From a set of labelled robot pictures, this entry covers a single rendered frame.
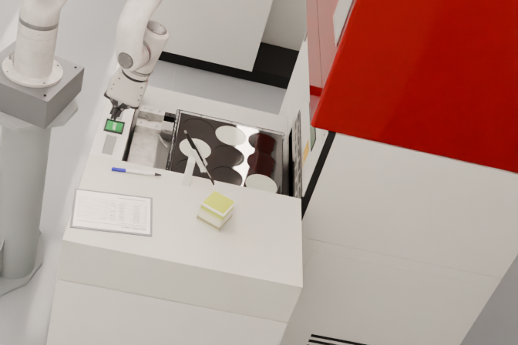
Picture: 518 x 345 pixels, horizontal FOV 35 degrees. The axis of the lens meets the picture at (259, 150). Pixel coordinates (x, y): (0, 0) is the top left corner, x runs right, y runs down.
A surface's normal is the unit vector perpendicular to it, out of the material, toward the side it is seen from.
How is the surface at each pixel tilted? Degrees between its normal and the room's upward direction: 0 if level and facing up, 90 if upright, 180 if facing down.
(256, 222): 0
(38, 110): 90
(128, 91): 91
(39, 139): 90
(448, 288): 90
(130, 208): 0
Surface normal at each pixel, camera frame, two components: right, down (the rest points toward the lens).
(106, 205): 0.25, -0.76
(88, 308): -0.03, 0.62
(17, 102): -0.28, 0.54
